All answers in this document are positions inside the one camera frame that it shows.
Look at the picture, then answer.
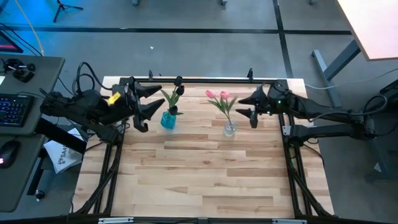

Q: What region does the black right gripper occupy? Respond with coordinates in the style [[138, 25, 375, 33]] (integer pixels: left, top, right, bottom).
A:
[[234, 83, 282, 129]]

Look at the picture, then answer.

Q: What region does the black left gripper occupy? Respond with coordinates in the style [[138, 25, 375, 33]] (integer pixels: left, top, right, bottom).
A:
[[107, 76, 166, 133]]

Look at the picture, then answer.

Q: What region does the clear glass vase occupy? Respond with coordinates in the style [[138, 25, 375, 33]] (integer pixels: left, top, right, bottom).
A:
[[223, 119, 239, 138]]

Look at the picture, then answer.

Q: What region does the blue glass vase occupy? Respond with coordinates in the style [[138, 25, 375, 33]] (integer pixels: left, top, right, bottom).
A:
[[160, 111, 177, 130]]

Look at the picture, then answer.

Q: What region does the grey metal table leg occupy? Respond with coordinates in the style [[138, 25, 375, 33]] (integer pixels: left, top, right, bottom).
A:
[[312, 39, 362, 109]]

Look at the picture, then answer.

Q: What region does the white printed paper bag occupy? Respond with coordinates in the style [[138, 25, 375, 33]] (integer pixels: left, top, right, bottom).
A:
[[43, 127, 86, 174]]

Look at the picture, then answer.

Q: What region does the grey desk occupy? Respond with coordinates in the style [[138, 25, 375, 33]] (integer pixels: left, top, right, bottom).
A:
[[0, 53, 66, 213]]

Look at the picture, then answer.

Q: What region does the black tripod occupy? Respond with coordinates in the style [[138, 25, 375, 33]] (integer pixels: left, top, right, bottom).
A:
[[52, 0, 84, 23]]

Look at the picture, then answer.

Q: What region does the black backlit keyboard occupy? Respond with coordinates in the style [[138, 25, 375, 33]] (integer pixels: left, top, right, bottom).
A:
[[0, 94, 35, 128]]

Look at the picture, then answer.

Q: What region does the pale pink table top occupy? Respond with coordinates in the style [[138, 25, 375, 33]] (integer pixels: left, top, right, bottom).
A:
[[337, 0, 398, 62]]

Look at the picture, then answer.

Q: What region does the black computer mouse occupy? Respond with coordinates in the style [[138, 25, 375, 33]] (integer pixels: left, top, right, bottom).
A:
[[0, 139, 22, 169]]

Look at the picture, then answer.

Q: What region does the black monitor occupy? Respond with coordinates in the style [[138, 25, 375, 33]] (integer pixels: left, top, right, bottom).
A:
[[0, 30, 24, 54]]

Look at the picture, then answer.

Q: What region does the black metal table frame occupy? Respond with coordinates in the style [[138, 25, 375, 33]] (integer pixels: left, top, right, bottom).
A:
[[73, 68, 335, 218]]

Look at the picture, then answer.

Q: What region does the white cable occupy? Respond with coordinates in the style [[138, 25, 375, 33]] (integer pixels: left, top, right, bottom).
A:
[[304, 67, 398, 91]]

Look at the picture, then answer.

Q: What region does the silver metal bracket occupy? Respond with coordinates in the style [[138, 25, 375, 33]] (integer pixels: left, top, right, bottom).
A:
[[272, 218, 308, 224], [98, 217, 134, 224]]

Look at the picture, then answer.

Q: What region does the black clamp mount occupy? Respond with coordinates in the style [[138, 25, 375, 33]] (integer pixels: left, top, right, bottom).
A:
[[2, 58, 37, 84]]

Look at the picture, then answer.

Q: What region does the beige cable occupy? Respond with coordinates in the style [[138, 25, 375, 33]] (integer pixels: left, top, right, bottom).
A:
[[14, 0, 45, 57]]

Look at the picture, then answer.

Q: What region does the black floor cable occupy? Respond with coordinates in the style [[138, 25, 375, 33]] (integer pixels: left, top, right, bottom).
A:
[[0, 22, 77, 94]]

